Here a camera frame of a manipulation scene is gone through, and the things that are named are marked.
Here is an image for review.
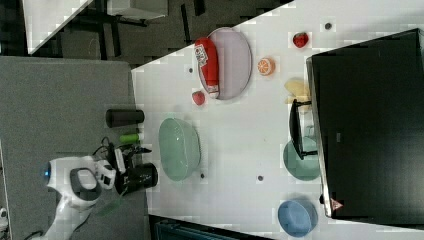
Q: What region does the green spatula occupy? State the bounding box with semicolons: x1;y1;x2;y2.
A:
96;189;128;217

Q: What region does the toy peeled banana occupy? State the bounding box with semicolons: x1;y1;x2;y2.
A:
284;79;311;104

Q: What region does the green marker cylinder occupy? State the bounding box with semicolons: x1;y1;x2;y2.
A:
119;133;144;144

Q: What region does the toy orange slice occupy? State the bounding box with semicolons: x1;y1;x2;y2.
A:
257;57;275;76

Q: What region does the black cylinder post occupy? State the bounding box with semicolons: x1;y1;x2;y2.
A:
105;109;145;128

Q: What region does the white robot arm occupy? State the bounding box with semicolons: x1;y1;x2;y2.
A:
25;144;158;240

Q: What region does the toy strawberry far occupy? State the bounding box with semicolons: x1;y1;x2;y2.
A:
292;32;309;48

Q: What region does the toy strawberry near plate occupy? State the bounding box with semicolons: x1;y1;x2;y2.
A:
192;91;205;106

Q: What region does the black toaster oven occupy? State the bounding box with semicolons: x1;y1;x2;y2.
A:
289;28;424;228

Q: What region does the green mug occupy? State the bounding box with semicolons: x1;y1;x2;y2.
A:
283;125;320;181

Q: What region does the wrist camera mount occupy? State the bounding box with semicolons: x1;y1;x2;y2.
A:
107;143;126;174

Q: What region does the blue bowl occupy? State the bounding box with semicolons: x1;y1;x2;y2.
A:
277;199;318;238

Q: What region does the black cylinder cup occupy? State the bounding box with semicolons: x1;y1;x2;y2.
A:
114;163;158;195

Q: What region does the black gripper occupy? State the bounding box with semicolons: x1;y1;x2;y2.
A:
116;144;152;170

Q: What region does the green plastic strainer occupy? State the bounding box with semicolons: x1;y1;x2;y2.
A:
159;118;201;181

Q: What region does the grey round plate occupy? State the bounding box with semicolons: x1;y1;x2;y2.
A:
197;28;252;100

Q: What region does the red ketchup bottle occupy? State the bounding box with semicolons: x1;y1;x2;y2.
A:
194;37;219;99

